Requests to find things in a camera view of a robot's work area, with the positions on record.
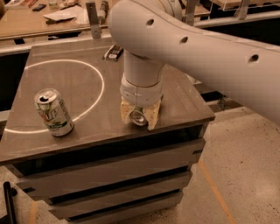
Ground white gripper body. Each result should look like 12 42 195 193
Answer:
120 76 163 108

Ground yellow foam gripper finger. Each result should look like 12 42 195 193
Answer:
143 101 161 130
121 97 135 124

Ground green soda can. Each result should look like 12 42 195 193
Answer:
129 107 148 126

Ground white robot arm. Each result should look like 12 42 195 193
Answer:
108 0 280 125

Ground white 7up can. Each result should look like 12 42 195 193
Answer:
34 88 74 137

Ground black snack bar packet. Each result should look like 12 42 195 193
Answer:
102 45 123 61

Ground grey drawer cabinet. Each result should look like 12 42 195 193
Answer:
0 38 214 224

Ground white papers on desk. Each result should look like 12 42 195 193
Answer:
44 5 89 25

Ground black phone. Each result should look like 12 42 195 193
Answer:
32 3 46 11

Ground wooden background desk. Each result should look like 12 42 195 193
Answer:
0 0 211 41

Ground black stand leg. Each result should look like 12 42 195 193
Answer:
0 181 18 224

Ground metal bracket post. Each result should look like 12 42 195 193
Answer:
86 2 101 39

